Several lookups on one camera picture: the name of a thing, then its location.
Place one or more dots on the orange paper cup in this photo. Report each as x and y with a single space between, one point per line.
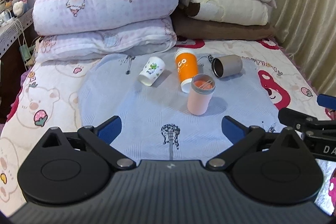
187 67

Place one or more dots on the grey metal cup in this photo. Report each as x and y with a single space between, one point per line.
226 66

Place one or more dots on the light blue patterned mat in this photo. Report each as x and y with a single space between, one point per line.
155 121

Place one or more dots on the cream folded blanket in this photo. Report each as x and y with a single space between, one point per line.
241 12

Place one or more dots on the cartoon bear bed sheet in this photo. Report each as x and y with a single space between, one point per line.
49 97

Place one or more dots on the beige curtain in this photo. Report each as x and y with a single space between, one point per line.
306 29

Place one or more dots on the white frog paper cup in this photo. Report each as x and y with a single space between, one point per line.
151 71

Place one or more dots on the pink tumbler cup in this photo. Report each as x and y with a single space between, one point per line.
201 92

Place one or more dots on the white perforated side table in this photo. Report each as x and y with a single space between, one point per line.
13 30

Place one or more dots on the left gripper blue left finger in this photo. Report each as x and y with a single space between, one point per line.
99 139

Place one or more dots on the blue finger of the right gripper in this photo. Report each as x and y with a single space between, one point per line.
326 101

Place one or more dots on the pink checked folded quilt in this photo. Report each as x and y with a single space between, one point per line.
87 29

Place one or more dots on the brown pillow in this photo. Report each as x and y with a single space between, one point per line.
197 29

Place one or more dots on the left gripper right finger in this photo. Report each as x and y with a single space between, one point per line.
244 139

